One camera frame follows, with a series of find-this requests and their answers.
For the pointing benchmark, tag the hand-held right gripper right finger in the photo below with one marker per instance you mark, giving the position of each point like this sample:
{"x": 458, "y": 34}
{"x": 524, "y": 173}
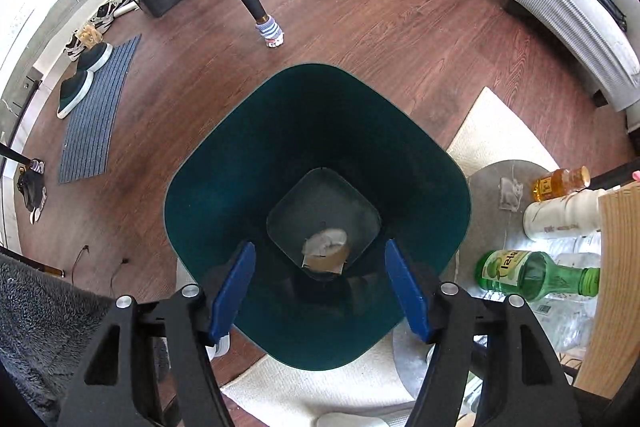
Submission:
{"x": 407, "y": 292}

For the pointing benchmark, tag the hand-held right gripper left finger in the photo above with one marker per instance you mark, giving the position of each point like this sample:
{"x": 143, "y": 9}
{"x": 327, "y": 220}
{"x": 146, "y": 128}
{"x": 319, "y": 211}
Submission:
{"x": 235, "y": 292}

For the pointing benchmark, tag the paper cup trash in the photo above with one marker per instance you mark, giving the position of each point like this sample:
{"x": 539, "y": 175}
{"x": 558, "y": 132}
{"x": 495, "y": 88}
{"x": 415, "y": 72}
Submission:
{"x": 325, "y": 262}

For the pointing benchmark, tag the green glass bottle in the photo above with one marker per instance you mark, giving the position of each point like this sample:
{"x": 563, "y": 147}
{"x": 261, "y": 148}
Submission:
{"x": 505, "y": 272}

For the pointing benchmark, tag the white tissue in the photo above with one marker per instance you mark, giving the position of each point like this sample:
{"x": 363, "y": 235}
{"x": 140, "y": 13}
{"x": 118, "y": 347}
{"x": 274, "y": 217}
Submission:
{"x": 322, "y": 238}

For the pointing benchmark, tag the dark green trash bin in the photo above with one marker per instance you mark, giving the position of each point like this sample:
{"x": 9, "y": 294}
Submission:
{"x": 225, "y": 187}

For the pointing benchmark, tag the small white wrapper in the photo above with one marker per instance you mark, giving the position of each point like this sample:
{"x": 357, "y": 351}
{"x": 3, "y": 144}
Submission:
{"x": 510, "y": 194}

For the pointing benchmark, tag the white plastic bottle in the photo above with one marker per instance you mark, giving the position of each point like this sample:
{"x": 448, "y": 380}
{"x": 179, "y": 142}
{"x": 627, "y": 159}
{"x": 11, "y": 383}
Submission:
{"x": 555, "y": 217}

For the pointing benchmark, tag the amber plastic bottle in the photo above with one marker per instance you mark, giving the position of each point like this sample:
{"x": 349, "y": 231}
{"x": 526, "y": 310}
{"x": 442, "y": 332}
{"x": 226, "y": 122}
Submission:
{"x": 555, "y": 184}

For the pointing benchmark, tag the grey fuzzy rug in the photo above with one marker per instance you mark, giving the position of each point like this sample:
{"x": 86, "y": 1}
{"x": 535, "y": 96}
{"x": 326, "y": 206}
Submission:
{"x": 40, "y": 322}

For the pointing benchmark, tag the light wooden board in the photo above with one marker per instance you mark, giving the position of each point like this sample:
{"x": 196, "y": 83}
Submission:
{"x": 620, "y": 282}

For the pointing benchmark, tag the grey striped door mat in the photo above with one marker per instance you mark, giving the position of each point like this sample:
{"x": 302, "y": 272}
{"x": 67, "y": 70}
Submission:
{"x": 95, "y": 117}

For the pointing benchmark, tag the black cloth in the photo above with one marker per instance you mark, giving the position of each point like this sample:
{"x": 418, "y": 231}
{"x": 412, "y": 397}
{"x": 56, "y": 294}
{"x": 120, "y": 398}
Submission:
{"x": 32, "y": 192}

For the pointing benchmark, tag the striped leg sock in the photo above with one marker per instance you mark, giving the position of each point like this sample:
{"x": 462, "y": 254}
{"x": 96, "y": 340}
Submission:
{"x": 270, "y": 32}
{"x": 36, "y": 166}

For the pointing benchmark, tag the dark green shoe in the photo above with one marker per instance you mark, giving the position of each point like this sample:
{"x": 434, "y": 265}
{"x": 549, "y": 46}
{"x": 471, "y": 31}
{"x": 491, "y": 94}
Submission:
{"x": 95, "y": 56}
{"x": 74, "y": 94}

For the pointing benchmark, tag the white sneaker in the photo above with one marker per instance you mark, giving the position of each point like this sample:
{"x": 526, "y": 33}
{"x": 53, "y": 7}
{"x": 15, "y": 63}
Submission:
{"x": 112, "y": 12}
{"x": 80, "y": 42}

